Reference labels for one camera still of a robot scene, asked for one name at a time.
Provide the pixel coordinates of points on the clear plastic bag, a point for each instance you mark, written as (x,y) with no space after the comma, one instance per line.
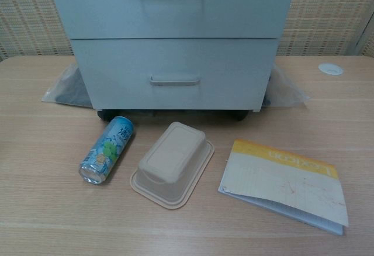
(67,89)
(284,89)

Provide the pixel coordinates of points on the yellow white booklet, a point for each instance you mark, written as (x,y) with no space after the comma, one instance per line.
(280,186)

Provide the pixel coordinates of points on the white three-drawer cabinet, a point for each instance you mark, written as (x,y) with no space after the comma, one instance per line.
(256,109)

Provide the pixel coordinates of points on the beige plastic food container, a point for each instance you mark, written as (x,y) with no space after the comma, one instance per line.
(172,159)

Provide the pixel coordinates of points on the blue drink can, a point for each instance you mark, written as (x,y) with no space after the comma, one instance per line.
(107,150)

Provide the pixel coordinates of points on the white drawer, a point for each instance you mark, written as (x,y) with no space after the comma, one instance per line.
(111,10)
(117,72)

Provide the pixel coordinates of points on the white middle drawer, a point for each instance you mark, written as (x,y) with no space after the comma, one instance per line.
(111,10)

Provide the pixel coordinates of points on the white bottom drawer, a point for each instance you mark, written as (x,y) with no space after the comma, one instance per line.
(117,72)

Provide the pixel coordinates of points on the black caster wheel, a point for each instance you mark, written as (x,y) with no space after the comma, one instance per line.
(104,115)
(239,115)

